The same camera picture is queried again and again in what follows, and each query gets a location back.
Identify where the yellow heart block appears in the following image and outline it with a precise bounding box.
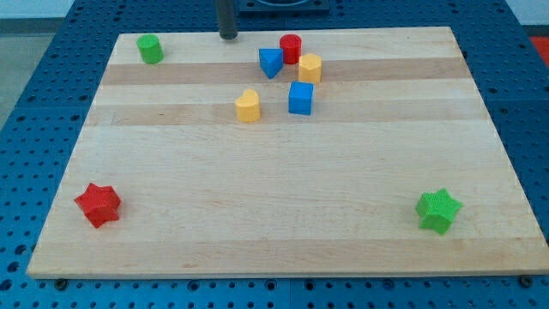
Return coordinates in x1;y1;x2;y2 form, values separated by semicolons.
235;89;261;123

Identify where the blue triangle block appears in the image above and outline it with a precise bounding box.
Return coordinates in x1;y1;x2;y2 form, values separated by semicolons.
259;48;283;79

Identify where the blue cube block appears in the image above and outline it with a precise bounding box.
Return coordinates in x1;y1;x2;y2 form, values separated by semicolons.
288;81;314;115

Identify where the yellow hexagon block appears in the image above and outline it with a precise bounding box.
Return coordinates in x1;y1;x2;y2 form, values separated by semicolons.
298;53;323;83

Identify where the wooden board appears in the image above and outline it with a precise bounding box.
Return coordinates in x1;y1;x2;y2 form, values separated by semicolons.
27;27;548;279

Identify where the red cylinder block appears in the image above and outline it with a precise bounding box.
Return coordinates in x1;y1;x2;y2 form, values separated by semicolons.
279;34;302;64

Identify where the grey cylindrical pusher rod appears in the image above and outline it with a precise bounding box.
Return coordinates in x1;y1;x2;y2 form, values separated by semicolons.
214;0;238;40

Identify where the green cylinder block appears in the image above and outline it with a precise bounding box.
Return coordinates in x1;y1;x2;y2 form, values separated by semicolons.
136;33;164;64

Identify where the green star block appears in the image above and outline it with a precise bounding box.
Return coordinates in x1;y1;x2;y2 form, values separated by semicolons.
415;188;462;235

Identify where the red star block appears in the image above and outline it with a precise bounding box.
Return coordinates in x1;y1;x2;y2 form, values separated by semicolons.
74;183;122;228

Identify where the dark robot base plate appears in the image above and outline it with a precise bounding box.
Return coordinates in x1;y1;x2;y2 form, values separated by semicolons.
237;0;331;14

